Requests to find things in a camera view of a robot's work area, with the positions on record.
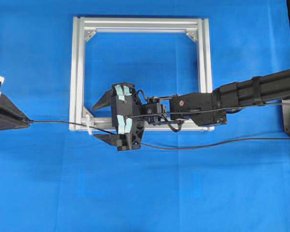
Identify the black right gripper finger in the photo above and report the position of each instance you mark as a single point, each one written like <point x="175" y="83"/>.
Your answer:
<point x="104" y="101"/>
<point x="110" y="139"/>

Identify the white zip tie loop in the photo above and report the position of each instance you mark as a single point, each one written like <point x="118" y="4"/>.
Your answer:
<point x="88" y="124"/>

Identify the blue table mat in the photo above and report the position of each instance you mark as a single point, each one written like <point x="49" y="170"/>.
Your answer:
<point x="56" y="180"/>

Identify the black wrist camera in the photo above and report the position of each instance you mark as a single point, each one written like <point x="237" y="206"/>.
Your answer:
<point x="154" y="111"/>

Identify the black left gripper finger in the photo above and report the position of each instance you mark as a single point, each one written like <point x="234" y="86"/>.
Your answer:
<point x="12" y="125"/>
<point x="7" y="108"/>

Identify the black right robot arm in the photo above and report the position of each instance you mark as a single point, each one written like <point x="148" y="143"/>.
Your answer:
<point x="208" y="109"/>

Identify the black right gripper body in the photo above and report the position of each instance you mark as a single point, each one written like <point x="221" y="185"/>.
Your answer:
<point x="126" y="108"/>

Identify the aluminium extrusion frame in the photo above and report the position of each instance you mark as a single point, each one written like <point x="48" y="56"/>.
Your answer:
<point x="160" y="55"/>

